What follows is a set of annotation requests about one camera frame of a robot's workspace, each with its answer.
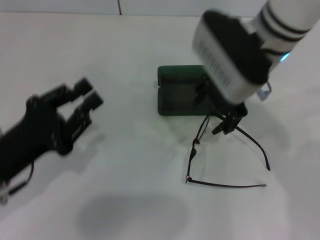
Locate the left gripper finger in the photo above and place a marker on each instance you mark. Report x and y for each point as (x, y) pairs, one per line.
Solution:
(93, 101)
(83, 87)

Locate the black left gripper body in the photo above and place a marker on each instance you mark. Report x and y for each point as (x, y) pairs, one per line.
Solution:
(30, 130)

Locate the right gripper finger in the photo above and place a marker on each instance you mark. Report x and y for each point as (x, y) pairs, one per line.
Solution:
(231, 122)
(201, 91)

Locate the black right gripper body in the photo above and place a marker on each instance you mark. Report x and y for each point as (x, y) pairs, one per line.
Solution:
(230, 37)

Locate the green glasses case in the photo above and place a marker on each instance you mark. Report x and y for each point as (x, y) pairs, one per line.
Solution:
(175, 102)

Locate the black thin-framed glasses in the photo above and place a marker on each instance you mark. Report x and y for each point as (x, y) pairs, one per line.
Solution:
(187, 178)

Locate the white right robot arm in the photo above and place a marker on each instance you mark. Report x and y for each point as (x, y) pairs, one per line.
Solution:
(282, 17)

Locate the silver finned wrist camera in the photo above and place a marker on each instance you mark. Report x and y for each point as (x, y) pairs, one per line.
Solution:
(217, 65)

